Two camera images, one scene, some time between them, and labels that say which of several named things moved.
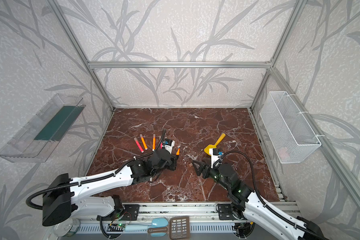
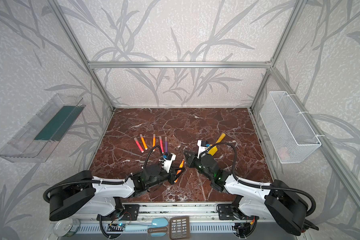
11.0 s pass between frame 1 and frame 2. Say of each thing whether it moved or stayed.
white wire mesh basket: stayed
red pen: stayed
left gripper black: moved
